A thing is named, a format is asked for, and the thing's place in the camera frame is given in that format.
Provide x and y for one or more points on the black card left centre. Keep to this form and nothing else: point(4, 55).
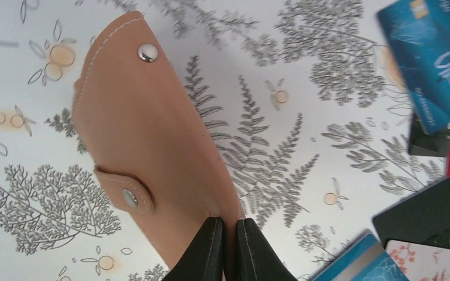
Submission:
point(423, 218)

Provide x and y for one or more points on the blue card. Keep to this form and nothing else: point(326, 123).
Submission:
point(366, 259)
point(418, 34)

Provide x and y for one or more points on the white floral card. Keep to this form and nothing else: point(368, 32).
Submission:
point(420, 262)

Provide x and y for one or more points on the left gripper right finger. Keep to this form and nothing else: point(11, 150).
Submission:
point(256, 259)

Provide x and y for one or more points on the floral patterned table mat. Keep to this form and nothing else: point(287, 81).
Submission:
point(302, 98)

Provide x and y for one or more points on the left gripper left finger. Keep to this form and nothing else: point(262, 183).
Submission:
point(203, 259)

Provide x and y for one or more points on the blue card lower left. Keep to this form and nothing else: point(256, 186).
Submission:
point(366, 259)

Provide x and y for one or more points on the blue card far left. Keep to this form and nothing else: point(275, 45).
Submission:
point(418, 34)

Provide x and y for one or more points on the tan leather card holder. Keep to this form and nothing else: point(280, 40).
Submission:
point(154, 157)

